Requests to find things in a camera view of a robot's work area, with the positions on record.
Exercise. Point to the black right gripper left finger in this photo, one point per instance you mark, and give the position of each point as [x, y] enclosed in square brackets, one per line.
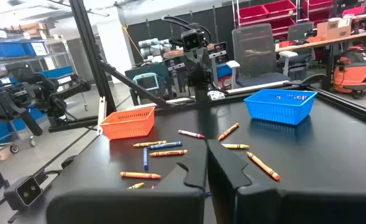
[123, 208]

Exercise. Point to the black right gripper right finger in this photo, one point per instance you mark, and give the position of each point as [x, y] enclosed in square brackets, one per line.
[294, 208]

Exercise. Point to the blue crayon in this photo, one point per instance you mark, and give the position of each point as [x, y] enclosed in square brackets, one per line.
[165, 145]
[145, 159]

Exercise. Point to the red crayon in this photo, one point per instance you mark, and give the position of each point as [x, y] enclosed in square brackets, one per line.
[191, 134]

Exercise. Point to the yellow crayon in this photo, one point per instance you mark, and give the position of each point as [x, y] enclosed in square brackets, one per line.
[135, 185]
[149, 143]
[235, 146]

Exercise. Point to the black background robot arm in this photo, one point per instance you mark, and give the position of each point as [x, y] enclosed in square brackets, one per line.
[46, 90]

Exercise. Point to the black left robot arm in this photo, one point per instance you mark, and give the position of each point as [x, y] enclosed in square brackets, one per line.
[201, 93]

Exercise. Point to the teal framed monitor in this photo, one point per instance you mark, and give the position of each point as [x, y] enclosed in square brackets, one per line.
[147, 82]

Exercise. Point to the grey mesh office chair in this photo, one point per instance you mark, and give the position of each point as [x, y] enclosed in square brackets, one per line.
[254, 49]

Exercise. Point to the red storage bin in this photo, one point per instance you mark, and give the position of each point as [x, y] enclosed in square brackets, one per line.
[279, 7]
[317, 9]
[252, 14]
[282, 25]

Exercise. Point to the orange plastic basket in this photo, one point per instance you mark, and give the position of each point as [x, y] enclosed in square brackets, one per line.
[128, 124]

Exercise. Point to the blue plastic basket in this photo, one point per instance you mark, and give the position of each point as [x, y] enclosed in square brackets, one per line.
[279, 109]

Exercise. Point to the dark mesh office chair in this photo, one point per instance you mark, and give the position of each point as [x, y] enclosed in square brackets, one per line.
[299, 32]

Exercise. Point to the wooden desk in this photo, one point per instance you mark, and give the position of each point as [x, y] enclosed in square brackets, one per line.
[325, 42]

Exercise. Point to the cardboard box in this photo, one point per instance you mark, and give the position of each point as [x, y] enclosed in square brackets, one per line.
[333, 29]

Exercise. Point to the blue storage bin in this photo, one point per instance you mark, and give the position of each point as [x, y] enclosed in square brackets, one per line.
[8, 49]
[56, 72]
[29, 49]

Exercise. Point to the orange shop vacuum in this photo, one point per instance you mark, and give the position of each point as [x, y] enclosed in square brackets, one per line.
[355, 73]

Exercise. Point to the metal storage shelf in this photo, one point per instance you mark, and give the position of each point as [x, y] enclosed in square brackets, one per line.
[15, 59]

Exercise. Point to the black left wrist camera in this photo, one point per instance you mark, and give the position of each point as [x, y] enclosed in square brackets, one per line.
[191, 40]

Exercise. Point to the black table-level camera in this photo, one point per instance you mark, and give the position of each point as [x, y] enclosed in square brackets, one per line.
[24, 192]

